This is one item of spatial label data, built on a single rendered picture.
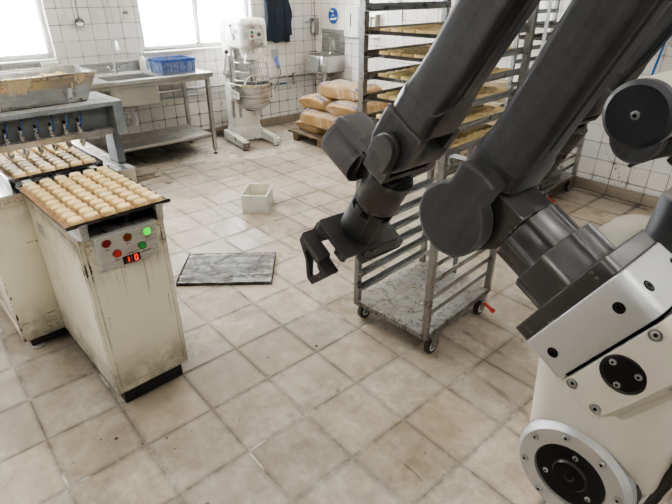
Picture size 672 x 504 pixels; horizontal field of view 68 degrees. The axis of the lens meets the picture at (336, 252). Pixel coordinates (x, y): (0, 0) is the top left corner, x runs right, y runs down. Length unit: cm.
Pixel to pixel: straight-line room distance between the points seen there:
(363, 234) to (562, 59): 32
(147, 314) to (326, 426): 91
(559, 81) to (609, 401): 27
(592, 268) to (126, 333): 203
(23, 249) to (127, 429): 99
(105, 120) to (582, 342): 257
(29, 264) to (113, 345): 71
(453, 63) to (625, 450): 51
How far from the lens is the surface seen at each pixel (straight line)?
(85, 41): 603
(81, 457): 237
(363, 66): 229
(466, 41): 49
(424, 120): 51
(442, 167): 210
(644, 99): 60
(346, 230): 65
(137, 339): 232
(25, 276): 281
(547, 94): 45
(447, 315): 267
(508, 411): 243
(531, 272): 47
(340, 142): 62
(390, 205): 60
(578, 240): 47
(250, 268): 334
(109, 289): 216
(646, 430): 71
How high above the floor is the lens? 165
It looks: 28 degrees down
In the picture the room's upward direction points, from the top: straight up
